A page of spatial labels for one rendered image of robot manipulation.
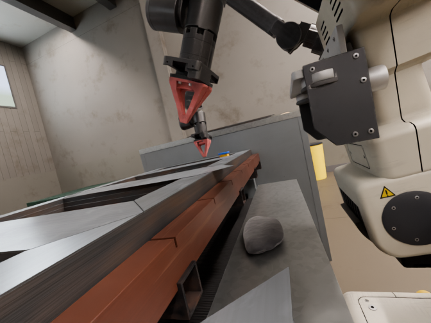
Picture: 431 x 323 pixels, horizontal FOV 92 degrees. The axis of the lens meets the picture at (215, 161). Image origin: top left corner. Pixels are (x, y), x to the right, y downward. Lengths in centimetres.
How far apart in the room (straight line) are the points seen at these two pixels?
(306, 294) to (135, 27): 599
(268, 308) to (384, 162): 33
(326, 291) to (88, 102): 663
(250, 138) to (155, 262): 132
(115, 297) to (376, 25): 57
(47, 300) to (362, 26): 59
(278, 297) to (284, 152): 124
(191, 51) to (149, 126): 507
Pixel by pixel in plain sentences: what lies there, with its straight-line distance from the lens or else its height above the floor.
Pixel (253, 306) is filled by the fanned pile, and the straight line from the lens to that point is 33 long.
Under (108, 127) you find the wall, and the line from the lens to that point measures 626.
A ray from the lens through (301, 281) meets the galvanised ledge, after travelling 43.
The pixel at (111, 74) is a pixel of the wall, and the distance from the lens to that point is 627.
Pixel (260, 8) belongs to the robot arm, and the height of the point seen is 134.
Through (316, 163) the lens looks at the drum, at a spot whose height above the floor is 30.
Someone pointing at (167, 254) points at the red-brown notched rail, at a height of 82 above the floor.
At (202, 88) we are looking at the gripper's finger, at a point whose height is 103.
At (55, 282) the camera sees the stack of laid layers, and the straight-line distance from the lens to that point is 25.
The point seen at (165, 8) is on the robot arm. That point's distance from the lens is 43.
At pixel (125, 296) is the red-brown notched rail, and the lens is 24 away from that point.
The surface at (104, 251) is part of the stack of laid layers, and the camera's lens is 27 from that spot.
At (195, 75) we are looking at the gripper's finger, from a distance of 35.
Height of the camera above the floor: 93
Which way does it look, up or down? 4 degrees down
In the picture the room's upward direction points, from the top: 13 degrees counter-clockwise
